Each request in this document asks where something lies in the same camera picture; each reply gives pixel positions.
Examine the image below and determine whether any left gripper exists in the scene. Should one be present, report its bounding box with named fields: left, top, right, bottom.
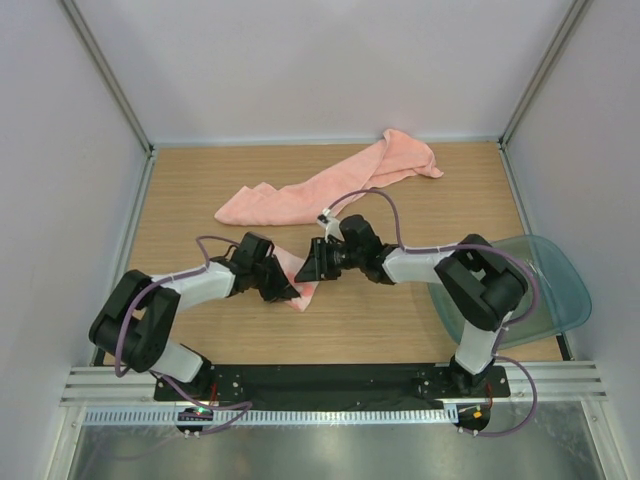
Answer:
left=251, top=254, right=299, bottom=303

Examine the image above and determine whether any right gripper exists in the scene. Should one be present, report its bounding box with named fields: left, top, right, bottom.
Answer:
left=295, top=237, right=365, bottom=282

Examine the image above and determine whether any pink bunny towel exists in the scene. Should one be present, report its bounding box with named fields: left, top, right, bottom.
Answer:
left=274, top=246, right=318, bottom=312

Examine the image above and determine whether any plain pink towel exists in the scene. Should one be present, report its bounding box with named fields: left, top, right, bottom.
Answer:
left=214, top=129, right=444, bottom=226

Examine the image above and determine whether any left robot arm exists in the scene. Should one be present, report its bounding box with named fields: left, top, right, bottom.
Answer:
left=88, top=232, right=300, bottom=400

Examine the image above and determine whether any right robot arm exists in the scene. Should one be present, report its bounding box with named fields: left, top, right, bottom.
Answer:
left=295, top=210, right=528, bottom=396

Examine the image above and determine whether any clear blue plastic tray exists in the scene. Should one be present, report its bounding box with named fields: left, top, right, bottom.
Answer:
left=426, top=235, right=592, bottom=349

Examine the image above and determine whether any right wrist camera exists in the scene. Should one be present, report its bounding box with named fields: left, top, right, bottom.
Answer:
left=316, top=208, right=343, bottom=242

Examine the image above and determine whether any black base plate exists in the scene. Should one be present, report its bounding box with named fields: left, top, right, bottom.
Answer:
left=155, top=363, right=511, bottom=403

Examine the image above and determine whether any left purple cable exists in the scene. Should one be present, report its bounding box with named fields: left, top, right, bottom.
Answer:
left=114, top=234, right=253, bottom=436

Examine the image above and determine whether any white slotted cable duct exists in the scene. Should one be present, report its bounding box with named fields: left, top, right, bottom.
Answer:
left=82, top=405, right=458, bottom=427

